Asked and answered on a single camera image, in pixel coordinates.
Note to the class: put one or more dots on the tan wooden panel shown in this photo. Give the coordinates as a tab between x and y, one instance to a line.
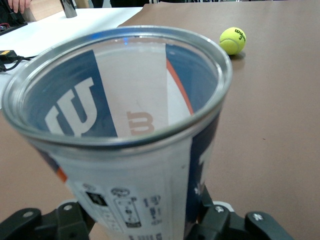
45	7

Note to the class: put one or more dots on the shiny metal cylinder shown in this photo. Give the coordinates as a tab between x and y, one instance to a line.
69	8

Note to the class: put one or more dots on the brown table mat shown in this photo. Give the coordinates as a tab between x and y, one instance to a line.
275	125

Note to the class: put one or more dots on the yellow Wilson tennis ball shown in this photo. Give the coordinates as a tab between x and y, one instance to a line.
231	43

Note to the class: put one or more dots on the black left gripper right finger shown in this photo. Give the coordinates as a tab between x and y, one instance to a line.
222	225

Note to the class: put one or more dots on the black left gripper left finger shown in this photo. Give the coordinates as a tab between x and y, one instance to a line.
67	222

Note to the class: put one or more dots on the bystander's bare hand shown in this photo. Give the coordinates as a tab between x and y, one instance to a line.
20	6

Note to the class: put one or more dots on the clear tennis ball can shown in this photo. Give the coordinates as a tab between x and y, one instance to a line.
140	175

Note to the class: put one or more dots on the black box with yellow label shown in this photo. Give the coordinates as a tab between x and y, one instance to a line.
7	53

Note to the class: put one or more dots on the black electronics board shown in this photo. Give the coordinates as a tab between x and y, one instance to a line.
10	28

